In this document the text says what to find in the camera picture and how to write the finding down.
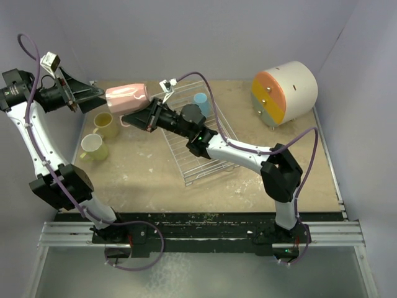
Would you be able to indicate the yellow-green faceted mug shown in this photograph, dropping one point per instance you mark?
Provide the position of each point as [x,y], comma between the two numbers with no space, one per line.
[94,148]

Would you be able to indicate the aluminium frame rail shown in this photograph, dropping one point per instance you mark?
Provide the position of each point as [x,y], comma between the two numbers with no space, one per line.
[323,234]

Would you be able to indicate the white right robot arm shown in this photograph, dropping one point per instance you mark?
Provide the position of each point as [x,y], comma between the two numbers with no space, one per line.
[280,172]

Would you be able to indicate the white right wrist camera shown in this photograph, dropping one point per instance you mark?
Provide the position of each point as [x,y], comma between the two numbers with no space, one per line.
[168,88]

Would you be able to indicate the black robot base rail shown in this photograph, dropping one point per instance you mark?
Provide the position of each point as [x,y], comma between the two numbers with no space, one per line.
[249,232]

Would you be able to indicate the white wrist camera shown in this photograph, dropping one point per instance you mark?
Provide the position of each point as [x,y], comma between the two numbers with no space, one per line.
[50,62]
[168,88]

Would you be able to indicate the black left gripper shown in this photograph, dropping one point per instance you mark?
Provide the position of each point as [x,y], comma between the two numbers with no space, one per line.
[77,92]

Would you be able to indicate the light blue mug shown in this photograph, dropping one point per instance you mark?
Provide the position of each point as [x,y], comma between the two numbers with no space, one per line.
[201,100]

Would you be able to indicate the pink faceted mug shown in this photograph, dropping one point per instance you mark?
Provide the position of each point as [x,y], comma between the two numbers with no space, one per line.
[123,100]

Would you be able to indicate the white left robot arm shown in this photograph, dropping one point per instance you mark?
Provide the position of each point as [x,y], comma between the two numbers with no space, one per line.
[59,183]

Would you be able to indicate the round cream drawer cabinet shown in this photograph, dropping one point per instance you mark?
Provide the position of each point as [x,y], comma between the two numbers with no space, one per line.
[283,93]

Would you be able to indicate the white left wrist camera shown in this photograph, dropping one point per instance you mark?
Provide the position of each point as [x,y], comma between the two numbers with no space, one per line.
[50,62]

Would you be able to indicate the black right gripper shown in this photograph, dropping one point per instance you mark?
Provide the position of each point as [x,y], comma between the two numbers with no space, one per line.
[148,119]

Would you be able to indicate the pale yellow round mug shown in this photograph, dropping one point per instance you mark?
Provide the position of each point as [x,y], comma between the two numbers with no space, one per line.
[106,126]

